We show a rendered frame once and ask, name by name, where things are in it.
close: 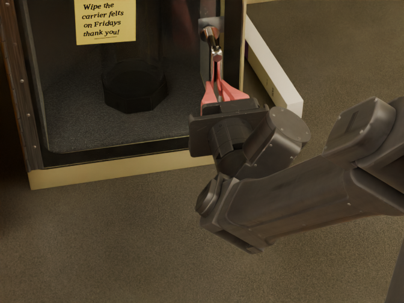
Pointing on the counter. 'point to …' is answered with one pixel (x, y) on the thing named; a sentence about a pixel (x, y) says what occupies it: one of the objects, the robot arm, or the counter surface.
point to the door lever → (216, 67)
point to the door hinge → (15, 104)
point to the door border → (20, 84)
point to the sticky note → (104, 21)
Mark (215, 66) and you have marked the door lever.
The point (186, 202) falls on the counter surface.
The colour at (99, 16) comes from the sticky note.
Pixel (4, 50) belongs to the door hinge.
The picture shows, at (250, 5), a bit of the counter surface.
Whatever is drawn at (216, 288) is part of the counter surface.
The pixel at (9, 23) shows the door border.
